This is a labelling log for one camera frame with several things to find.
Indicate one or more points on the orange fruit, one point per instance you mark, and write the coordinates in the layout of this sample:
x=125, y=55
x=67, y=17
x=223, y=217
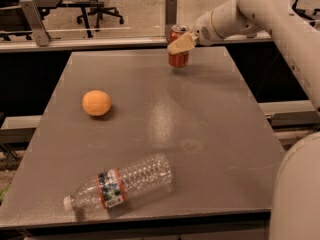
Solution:
x=96, y=103

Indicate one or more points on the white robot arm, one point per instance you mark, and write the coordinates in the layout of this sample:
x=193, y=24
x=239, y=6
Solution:
x=295, y=212

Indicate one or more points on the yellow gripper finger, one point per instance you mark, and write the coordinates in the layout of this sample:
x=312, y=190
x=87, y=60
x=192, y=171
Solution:
x=183, y=44

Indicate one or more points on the left metal rail bracket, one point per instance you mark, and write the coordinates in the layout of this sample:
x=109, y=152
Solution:
x=32, y=15

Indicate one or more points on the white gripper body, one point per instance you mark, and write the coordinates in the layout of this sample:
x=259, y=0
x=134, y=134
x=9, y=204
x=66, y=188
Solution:
x=204, y=33

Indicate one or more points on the black office chair left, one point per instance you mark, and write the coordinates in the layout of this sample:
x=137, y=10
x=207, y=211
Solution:
x=100, y=11

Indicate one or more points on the red coke can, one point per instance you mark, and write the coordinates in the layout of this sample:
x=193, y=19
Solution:
x=181, y=59

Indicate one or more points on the metal rail bracket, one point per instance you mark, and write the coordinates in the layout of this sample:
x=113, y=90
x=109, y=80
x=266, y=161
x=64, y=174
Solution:
x=32, y=15
x=170, y=14

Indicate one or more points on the metal barrier rail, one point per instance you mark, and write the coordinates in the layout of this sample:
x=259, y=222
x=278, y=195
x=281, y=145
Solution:
x=83, y=44

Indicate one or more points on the clear plastic water bottle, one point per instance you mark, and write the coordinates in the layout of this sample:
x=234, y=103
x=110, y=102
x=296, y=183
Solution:
x=118, y=185

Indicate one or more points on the middle metal rail bracket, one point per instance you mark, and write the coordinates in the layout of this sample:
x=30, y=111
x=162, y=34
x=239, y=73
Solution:
x=170, y=14

